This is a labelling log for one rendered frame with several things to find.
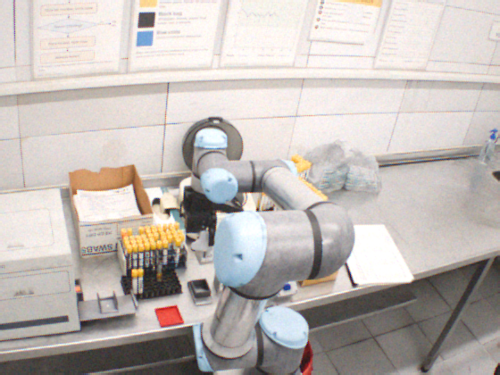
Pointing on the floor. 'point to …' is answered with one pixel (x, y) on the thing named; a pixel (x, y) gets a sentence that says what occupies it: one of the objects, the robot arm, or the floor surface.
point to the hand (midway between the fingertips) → (205, 246)
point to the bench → (152, 337)
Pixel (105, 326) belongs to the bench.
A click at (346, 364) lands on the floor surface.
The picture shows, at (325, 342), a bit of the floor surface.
